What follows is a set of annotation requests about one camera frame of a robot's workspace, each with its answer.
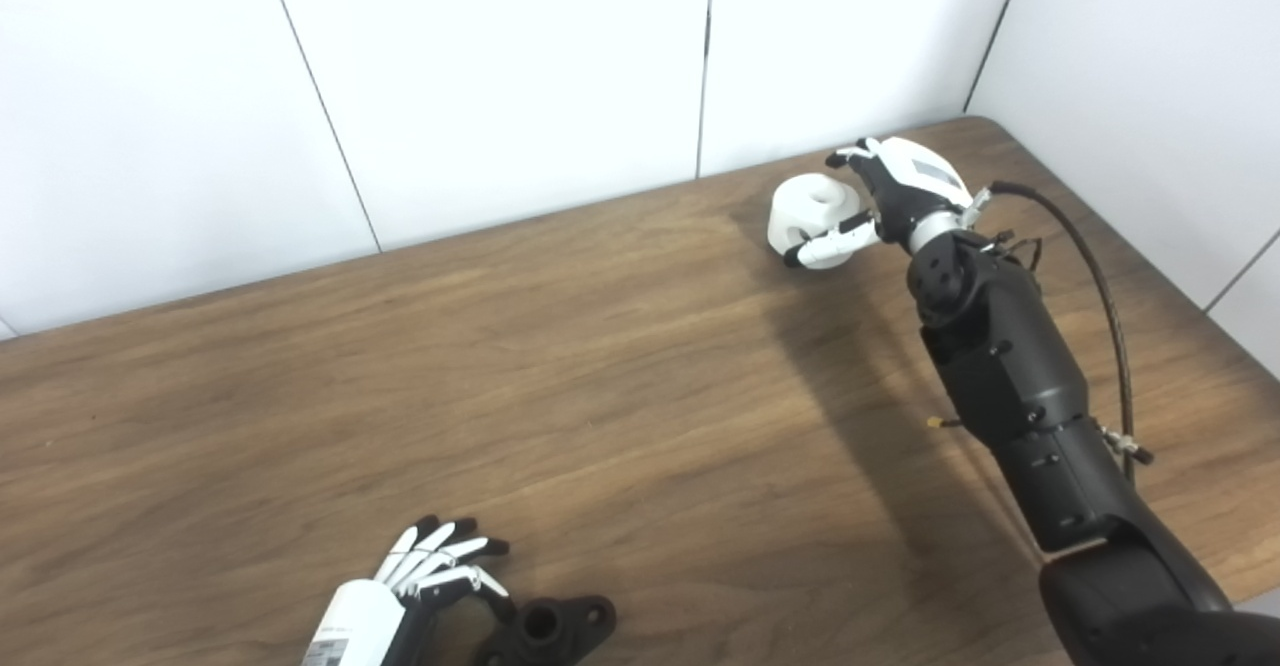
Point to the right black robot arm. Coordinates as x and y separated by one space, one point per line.
1010 366

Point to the black flanged holder part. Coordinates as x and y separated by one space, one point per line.
560 636

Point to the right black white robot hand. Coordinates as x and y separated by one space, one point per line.
915 181

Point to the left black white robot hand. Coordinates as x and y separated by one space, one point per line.
360 626

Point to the small yellow connector plug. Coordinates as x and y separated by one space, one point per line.
935 424

